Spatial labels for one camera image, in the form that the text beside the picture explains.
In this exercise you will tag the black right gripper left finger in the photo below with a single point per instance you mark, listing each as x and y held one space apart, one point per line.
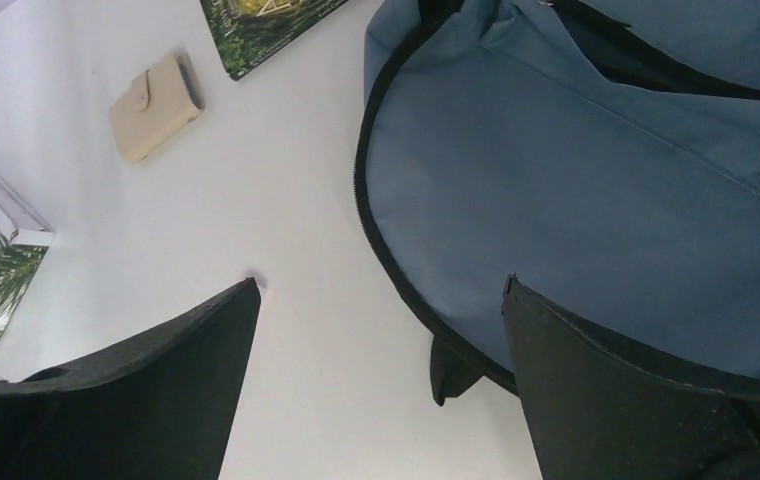
158 405

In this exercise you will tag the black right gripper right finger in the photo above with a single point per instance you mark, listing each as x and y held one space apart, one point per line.
600 405

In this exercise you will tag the blue student backpack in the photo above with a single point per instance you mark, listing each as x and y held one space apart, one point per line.
607 153

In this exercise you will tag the beige snap wallet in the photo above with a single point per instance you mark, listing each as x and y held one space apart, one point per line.
158 104

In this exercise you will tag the dark green book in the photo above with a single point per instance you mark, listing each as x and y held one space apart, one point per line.
248 32

